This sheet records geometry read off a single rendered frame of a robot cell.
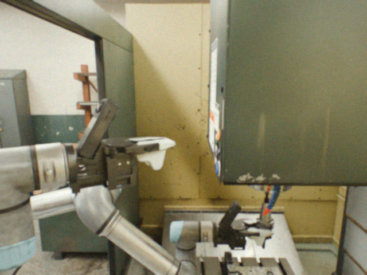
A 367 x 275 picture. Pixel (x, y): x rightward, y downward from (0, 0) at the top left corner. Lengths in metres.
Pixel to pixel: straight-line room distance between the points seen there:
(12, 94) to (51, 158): 4.97
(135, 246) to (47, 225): 2.37
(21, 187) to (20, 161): 0.04
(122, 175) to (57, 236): 2.75
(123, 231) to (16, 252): 0.43
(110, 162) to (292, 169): 0.39
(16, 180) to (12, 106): 4.99
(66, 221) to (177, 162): 1.53
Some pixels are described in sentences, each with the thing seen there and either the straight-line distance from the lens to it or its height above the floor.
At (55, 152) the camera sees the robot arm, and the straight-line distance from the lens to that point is 0.49.
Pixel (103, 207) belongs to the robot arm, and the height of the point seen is 1.45.
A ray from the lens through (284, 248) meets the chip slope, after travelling 2.08.
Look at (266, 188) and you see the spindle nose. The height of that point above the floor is 1.49.
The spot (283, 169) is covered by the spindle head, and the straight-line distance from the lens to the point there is 0.66.
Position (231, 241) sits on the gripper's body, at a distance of 1.05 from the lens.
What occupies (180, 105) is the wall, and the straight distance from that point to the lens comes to 1.93.
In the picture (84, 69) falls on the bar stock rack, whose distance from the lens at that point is 5.34.
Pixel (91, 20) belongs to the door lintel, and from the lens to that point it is 1.18.
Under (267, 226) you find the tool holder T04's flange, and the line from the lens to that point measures 1.06.
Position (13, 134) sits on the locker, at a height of 0.91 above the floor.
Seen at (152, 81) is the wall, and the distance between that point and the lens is 1.93.
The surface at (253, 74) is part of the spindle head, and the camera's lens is 0.61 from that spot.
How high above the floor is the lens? 1.82
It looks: 13 degrees down
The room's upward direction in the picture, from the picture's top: straight up
